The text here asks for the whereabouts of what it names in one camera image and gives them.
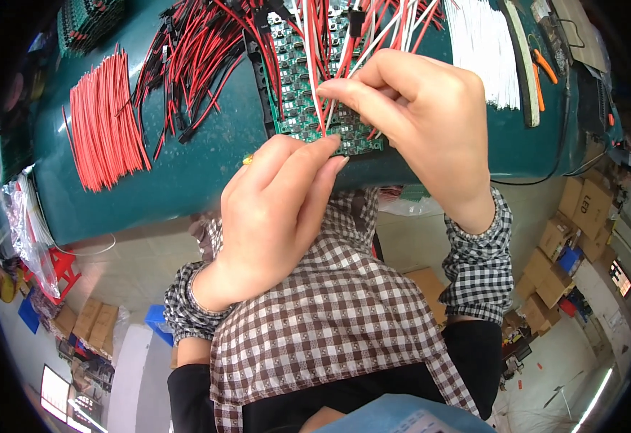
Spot black cable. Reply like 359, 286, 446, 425
490, 65, 609, 187

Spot row of flat cardboard boxes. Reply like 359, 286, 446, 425
52, 298, 120, 357

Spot brown cardboard box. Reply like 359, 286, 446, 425
402, 267, 449, 327

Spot pile of red-black connector wires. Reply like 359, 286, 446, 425
131, 0, 275, 162

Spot person's right hand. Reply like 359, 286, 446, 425
315, 49, 497, 235

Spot bundle of red wires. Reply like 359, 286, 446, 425
61, 45, 152, 193

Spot thin white cable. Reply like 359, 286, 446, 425
53, 233, 117, 258

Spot green circuit board panel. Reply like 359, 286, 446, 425
264, 10, 387, 158

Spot person's body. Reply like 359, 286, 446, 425
167, 187, 504, 433

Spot red and white soldered wires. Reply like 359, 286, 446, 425
269, 0, 449, 136

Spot person's left hand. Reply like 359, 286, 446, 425
192, 134, 350, 312

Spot clear bag of green boards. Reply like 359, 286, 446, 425
376, 184, 432, 218

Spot heap of cardboard boxes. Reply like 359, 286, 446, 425
515, 174, 617, 337

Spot red plastic stool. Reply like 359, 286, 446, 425
40, 248, 82, 305

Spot white bench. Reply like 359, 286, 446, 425
106, 324, 175, 433

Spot stack of green circuit boards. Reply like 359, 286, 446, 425
57, 0, 127, 58

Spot black board holder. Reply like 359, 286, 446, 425
244, 30, 279, 139

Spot white curved strip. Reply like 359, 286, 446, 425
499, 0, 541, 128

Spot small lit monitor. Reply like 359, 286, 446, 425
609, 259, 631, 299

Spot orange-handled wire cutters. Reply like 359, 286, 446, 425
529, 49, 560, 113

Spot bundle of white wires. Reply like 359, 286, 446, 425
444, 0, 522, 110

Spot thin white wire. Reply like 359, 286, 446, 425
323, 100, 340, 133

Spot clear plastic bag of wires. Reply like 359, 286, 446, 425
3, 172, 63, 299

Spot cardboard sheet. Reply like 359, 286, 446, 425
551, 0, 610, 74

